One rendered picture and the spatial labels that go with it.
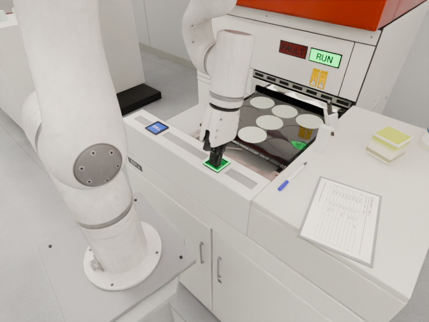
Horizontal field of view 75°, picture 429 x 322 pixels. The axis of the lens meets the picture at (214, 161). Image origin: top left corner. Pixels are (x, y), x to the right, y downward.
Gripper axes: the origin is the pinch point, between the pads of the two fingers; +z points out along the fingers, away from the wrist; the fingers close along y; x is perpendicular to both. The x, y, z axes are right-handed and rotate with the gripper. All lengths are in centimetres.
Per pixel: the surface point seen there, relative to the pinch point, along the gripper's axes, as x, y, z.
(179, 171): -10.6, 2.5, 9.2
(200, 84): -63, -60, 6
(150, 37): -313, -218, 30
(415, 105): 24, -215, 14
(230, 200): 9.3, 2.9, 7.1
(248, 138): -5.5, -24.5, 3.2
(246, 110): -17.5, -38.8, 0.2
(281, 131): 0.5, -35.6, 0.9
